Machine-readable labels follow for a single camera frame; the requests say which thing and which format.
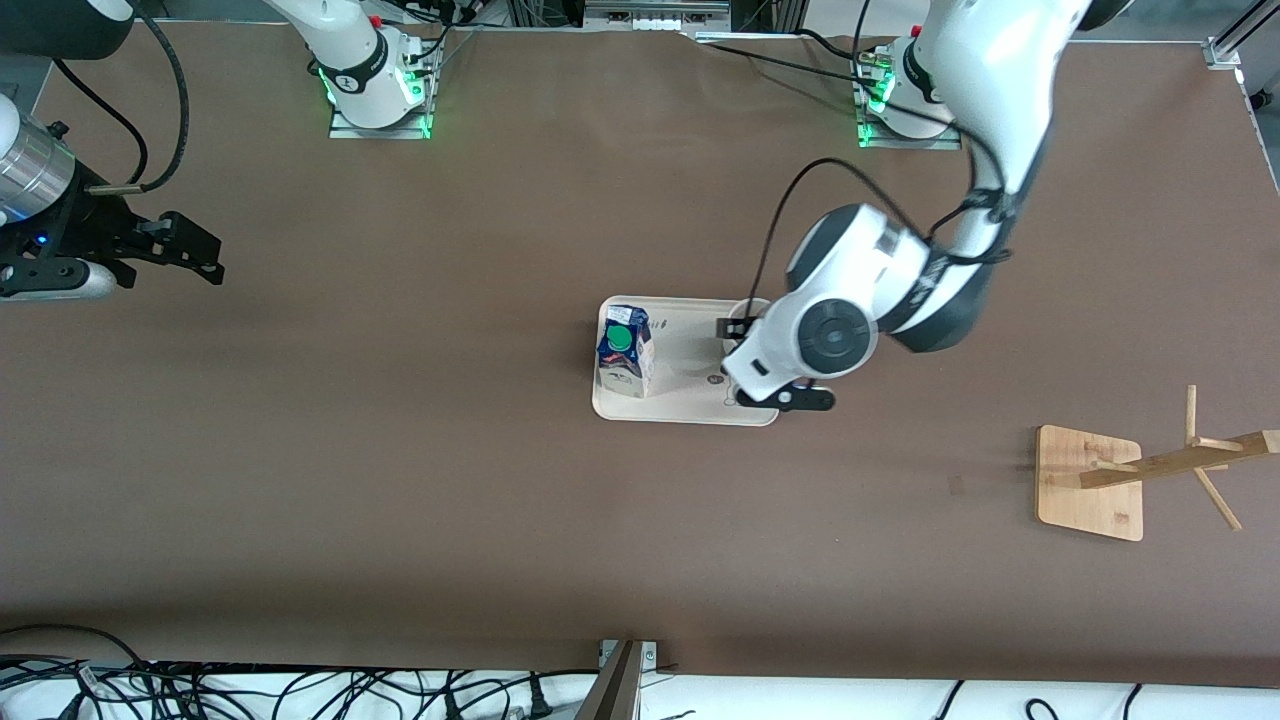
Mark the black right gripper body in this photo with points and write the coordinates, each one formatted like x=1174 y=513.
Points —
x=72 y=227

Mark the blue white milk carton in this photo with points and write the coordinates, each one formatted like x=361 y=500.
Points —
x=625 y=355

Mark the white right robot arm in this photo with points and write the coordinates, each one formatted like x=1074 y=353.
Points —
x=350 y=50

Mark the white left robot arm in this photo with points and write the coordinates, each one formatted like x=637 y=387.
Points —
x=1000 y=80

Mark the cream rabbit print tray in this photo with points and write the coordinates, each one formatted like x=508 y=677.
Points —
x=680 y=400

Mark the wooden cup stand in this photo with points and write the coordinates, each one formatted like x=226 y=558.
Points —
x=1085 y=510

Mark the aluminium profile bar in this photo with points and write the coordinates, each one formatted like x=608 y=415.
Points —
x=615 y=690

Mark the aluminium table edge profile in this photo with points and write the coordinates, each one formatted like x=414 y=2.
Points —
x=1225 y=50

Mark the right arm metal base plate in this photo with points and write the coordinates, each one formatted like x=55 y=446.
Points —
x=380 y=132

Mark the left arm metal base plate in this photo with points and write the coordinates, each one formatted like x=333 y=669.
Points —
x=910 y=143

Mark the grey metal rack frame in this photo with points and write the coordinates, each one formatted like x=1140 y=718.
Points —
x=650 y=15

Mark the metal corner bracket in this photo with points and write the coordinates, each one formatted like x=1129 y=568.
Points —
x=648 y=655

